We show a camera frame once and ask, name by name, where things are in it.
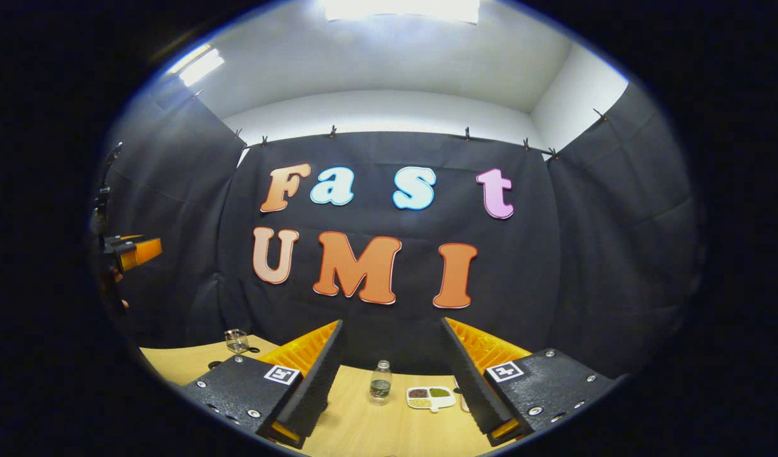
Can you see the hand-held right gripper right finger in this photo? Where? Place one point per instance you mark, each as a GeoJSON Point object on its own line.
{"type": "Point", "coordinates": [468, 384]}

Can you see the small ceiling light panel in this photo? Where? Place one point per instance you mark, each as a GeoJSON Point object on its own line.
{"type": "Point", "coordinates": [198, 65]}

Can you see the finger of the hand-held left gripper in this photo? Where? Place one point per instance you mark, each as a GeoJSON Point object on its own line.
{"type": "Point", "coordinates": [141, 249]}

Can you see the pile of red beans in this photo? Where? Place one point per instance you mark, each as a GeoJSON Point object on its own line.
{"type": "Point", "coordinates": [418, 393]}

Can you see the row of backdrop clips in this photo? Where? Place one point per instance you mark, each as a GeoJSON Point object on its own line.
{"type": "Point", "coordinates": [332, 131]}

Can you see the small pile of yellow soybeans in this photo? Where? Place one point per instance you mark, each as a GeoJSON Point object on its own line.
{"type": "Point", "coordinates": [418, 402]}

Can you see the pile of green mung beans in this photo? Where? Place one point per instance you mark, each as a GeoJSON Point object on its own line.
{"type": "Point", "coordinates": [439, 393]}

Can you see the clear plastic water bottle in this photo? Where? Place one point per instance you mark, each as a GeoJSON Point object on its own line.
{"type": "Point", "coordinates": [380, 384]}

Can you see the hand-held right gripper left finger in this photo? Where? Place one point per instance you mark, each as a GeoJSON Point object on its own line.
{"type": "Point", "coordinates": [316, 384]}

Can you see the white divided plate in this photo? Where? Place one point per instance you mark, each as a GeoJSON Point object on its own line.
{"type": "Point", "coordinates": [430, 398]}

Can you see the large ceiling light panel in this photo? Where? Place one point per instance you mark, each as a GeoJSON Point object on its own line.
{"type": "Point", "coordinates": [402, 9]}

